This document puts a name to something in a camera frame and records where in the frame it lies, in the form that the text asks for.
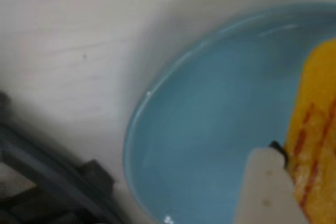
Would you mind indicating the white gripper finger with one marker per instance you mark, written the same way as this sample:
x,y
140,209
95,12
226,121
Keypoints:
x,y
265,190

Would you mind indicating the yellow egg sushi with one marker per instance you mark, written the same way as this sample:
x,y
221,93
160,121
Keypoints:
x,y
317,108

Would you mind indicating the blue round dish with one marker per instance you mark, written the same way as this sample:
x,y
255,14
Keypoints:
x,y
210,108

